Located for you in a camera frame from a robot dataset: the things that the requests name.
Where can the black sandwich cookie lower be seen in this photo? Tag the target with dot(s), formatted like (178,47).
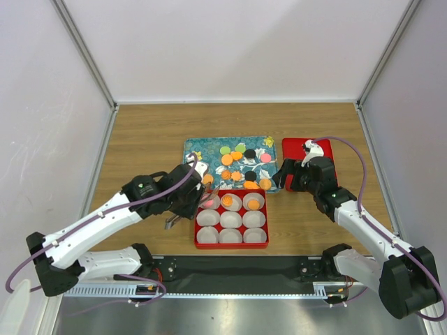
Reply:
(250,176)

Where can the large orange dotted cookie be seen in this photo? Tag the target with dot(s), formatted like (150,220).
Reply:
(265,184)

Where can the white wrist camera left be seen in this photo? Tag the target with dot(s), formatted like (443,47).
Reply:
(201,168)

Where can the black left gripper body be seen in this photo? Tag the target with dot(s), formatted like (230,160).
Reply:
(186,206)

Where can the orange swirl cookie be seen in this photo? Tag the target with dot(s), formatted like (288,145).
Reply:
(226,175)
(227,200)

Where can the teal floral tray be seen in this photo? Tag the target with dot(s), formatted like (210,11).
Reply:
(207,150)

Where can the orange flower cookie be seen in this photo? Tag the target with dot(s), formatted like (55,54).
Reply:
(236,176)

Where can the black sandwich cookie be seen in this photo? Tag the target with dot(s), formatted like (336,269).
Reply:
(250,154)
(250,176)

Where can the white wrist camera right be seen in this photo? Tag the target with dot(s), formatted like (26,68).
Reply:
(312,150)

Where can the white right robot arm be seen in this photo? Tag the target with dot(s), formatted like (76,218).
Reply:
(405,278)

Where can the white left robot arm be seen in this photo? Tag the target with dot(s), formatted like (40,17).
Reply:
(64,258)

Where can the orange fish cookie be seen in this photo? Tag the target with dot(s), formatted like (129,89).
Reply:
(251,185)

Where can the orange dotted sandwich cookie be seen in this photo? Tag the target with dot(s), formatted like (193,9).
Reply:
(208,179)

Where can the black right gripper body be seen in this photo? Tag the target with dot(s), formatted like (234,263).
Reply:
(307,185)

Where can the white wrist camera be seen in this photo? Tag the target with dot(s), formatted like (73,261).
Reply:
(312,150)
(201,168)

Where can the orange plain oval cookie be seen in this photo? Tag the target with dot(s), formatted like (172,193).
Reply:
(253,204)

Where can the black sandwich cookie upper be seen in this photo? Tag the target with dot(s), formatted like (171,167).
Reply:
(250,154)

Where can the white paper cup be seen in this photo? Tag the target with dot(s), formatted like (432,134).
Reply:
(210,196)
(255,236)
(230,236)
(207,235)
(230,219)
(256,196)
(237,203)
(208,217)
(254,219)

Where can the red box lid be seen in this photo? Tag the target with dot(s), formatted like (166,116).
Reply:
(293,148)

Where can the metal tongs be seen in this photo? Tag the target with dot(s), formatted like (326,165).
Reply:
(188,208)

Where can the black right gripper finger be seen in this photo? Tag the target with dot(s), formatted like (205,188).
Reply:
(280,177)
(293,177)

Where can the red cookie box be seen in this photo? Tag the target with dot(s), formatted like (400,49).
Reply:
(242,229)

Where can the white slotted cable duct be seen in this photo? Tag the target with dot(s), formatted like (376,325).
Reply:
(146,291)

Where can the green cookie right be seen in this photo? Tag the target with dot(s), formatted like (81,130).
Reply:
(240,148)

